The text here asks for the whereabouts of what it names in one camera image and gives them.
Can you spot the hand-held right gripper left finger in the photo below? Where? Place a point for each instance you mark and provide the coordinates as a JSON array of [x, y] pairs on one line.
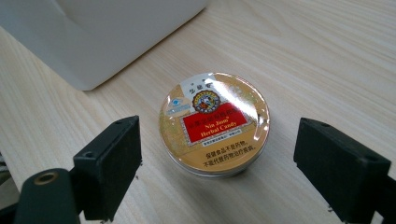
[[109, 168]]

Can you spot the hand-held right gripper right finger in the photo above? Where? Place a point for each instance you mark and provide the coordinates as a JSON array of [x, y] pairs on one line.
[[339, 168]]

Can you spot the round gold candy tin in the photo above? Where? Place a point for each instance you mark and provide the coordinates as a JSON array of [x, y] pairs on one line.
[[214, 127]]

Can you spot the white plastic box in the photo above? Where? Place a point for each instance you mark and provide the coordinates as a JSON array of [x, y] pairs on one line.
[[93, 40]]

